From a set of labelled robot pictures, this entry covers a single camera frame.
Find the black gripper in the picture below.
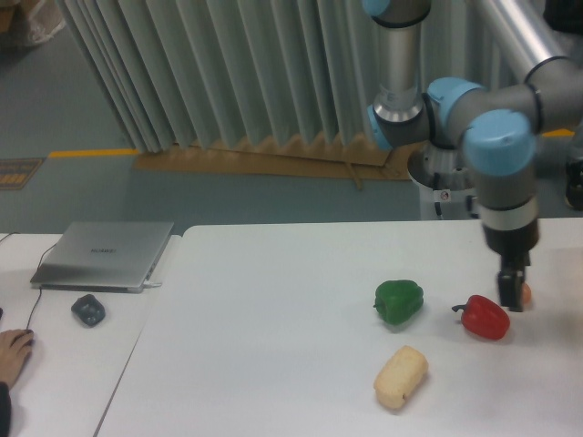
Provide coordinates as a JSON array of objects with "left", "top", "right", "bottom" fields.
[{"left": 482, "top": 219, "right": 539, "bottom": 312}]

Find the red bell pepper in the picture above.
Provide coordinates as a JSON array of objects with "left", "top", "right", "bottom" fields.
[{"left": 452, "top": 295, "right": 510, "bottom": 340}]

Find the black sleeve forearm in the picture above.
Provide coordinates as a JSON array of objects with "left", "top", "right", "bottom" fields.
[{"left": 0, "top": 382, "right": 12, "bottom": 437}]

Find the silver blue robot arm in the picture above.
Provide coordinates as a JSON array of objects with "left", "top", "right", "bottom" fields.
[{"left": 363, "top": 1, "right": 582, "bottom": 312}]

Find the person's hand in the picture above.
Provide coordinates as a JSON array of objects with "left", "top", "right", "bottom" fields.
[{"left": 0, "top": 330, "right": 32, "bottom": 389}]

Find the brown egg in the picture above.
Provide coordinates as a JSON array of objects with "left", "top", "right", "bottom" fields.
[{"left": 522, "top": 283, "right": 532, "bottom": 305}]

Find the green bell pepper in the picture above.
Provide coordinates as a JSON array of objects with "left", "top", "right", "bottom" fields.
[{"left": 373, "top": 279, "right": 424, "bottom": 326}]

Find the beige bread loaf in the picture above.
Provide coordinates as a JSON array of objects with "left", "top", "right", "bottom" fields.
[{"left": 373, "top": 345, "right": 429, "bottom": 410}]

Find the brown cardboard sheet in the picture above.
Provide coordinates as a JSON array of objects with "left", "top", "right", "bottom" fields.
[{"left": 133, "top": 133, "right": 421, "bottom": 188}]

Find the white laptop plug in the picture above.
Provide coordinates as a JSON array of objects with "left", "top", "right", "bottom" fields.
[{"left": 143, "top": 280, "right": 163, "bottom": 290}]

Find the grey folding curtain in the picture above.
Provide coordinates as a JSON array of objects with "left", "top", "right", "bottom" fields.
[{"left": 54, "top": 0, "right": 516, "bottom": 154}]

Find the silver laptop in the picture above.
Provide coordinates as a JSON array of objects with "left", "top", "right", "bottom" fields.
[{"left": 30, "top": 221, "right": 174, "bottom": 293}]

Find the black small device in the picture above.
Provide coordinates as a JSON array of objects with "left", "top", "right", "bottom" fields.
[{"left": 71, "top": 294, "right": 107, "bottom": 328}]

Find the black computer mouse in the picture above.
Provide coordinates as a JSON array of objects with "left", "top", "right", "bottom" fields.
[{"left": 23, "top": 330, "right": 35, "bottom": 347}]

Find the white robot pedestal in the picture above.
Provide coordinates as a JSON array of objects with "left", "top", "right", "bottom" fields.
[{"left": 407, "top": 142, "right": 478, "bottom": 220}]

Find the black mouse cable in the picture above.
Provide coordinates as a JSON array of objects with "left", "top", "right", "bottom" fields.
[{"left": 0, "top": 231, "right": 60, "bottom": 331}]

